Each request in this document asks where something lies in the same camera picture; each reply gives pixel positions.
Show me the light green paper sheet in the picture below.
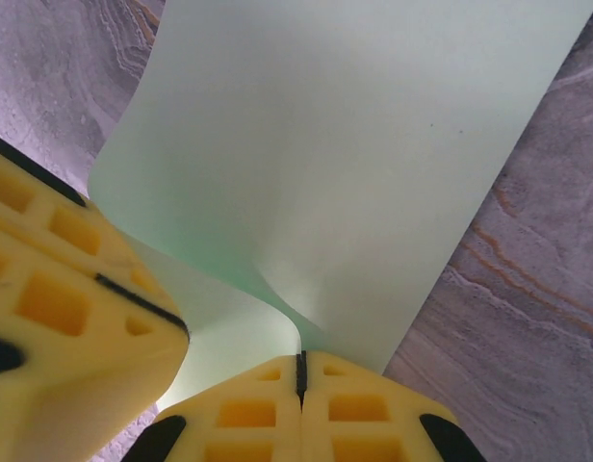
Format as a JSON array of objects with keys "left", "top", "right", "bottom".
[{"left": 87, "top": 0, "right": 593, "bottom": 410}]

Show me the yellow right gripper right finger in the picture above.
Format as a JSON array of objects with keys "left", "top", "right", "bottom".
[{"left": 298, "top": 349, "right": 488, "bottom": 462}]

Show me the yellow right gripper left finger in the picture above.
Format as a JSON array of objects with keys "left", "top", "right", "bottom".
[{"left": 120, "top": 353, "right": 303, "bottom": 462}]

